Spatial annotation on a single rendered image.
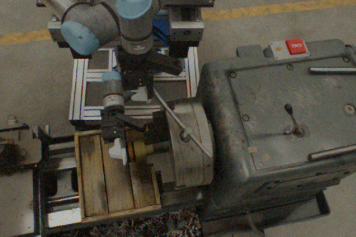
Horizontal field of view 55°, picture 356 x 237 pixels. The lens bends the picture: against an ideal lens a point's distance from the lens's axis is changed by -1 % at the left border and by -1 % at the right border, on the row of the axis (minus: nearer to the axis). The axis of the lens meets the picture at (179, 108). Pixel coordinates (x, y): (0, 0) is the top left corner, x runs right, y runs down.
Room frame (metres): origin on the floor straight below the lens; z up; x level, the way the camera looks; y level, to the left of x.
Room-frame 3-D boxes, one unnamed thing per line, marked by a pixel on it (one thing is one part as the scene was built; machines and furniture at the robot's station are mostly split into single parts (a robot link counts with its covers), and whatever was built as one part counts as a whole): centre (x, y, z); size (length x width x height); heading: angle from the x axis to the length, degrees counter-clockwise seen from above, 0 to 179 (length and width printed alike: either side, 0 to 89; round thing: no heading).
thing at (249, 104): (0.58, -0.40, 1.06); 0.59 x 0.48 x 0.39; 109
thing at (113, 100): (0.54, 0.24, 1.09); 0.08 x 0.05 x 0.08; 108
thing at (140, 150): (0.38, 0.12, 1.08); 0.09 x 0.09 x 0.09; 19
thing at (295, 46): (0.79, -0.38, 1.26); 0.06 x 0.06 x 0.02; 19
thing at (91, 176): (0.35, 0.21, 0.89); 0.36 x 0.30 x 0.04; 19
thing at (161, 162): (0.32, 0.02, 1.09); 0.12 x 0.11 x 0.05; 19
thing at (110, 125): (0.46, 0.22, 1.08); 0.12 x 0.09 x 0.08; 18
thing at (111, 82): (0.62, 0.27, 1.08); 0.11 x 0.08 x 0.09; 18
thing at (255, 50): (0.73, -0.22, 1.24); 0.09 x 0.08 x 0.03; 109
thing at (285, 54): (0.78, -0.36, 1.23); 0.13 x 0.08 x 0.05; 109
